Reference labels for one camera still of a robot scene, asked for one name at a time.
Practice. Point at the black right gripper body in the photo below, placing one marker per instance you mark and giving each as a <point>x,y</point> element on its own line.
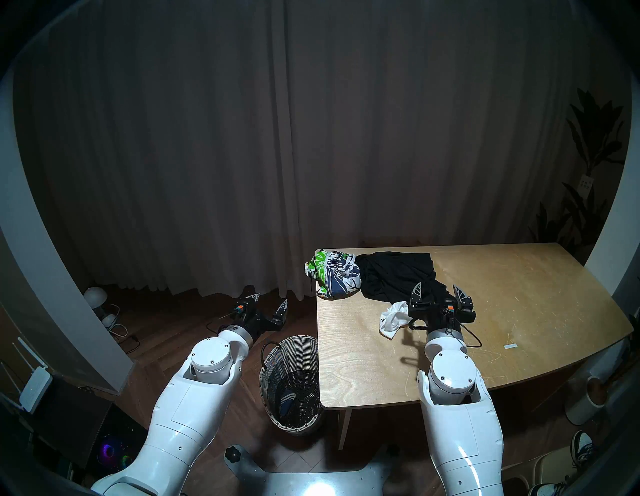
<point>422,312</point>

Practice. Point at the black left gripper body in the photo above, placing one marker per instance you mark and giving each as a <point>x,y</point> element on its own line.
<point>261,324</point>

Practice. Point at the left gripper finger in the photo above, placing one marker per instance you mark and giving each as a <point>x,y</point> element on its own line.
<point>281,314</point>
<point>252,299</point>

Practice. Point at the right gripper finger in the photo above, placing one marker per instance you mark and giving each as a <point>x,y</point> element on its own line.
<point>465,302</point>
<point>417,297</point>

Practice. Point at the small white cloth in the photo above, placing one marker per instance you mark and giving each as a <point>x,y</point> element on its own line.
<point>394,320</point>

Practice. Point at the black garment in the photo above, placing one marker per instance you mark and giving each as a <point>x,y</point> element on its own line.
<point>395,275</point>

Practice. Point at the green navy leaf-print garment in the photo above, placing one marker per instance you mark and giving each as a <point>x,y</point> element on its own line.
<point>335,275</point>

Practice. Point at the navy garment with tan stripes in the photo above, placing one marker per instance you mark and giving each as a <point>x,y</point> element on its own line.
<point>289,404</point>

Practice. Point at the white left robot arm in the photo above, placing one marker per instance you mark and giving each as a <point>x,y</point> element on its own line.
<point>185,410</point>

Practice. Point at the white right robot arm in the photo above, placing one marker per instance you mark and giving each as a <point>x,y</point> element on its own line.
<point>460,425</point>

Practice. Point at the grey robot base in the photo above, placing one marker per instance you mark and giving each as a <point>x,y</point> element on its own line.
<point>310,482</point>

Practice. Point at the woven wicker laundry hamper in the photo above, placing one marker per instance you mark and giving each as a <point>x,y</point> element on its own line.
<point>295,380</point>

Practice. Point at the light wooden table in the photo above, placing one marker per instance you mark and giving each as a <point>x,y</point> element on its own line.
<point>500,310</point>

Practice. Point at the black base knob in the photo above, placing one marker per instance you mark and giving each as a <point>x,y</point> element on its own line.
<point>233,454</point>

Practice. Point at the round white power adapter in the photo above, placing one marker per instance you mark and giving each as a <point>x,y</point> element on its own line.
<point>109,320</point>

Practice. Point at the white cylinder container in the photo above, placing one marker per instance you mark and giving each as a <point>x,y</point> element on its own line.
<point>585,400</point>

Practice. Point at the grey pleated curtain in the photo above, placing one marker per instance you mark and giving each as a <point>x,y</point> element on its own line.
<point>300,150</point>

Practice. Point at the white mushroom lamp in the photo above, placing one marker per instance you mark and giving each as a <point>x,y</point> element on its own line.
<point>94,296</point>

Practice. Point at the white plant tag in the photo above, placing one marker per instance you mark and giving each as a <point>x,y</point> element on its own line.
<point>585,183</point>

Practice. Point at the beige chair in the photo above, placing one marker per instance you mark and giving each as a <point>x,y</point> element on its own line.
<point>550,465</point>

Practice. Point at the black white sneaker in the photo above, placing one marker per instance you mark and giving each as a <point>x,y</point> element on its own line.
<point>583,446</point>
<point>547,489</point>

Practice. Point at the computer case with RGB fans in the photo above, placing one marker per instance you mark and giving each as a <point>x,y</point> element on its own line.
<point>117,445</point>

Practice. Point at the tall leafy potted plant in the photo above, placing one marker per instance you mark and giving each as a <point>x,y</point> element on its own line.
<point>595,145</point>

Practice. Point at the black low cabinet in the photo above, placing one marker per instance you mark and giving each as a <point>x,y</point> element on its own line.
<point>65,415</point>

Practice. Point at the white wifi router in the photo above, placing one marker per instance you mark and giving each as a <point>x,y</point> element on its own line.
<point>35,390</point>

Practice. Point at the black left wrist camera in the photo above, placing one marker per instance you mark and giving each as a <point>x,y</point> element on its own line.
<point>240,311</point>

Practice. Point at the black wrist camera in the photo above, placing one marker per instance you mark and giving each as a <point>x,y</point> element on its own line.
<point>240,311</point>
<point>448,316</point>

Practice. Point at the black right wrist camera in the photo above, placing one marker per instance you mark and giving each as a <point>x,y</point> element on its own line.
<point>448,316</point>

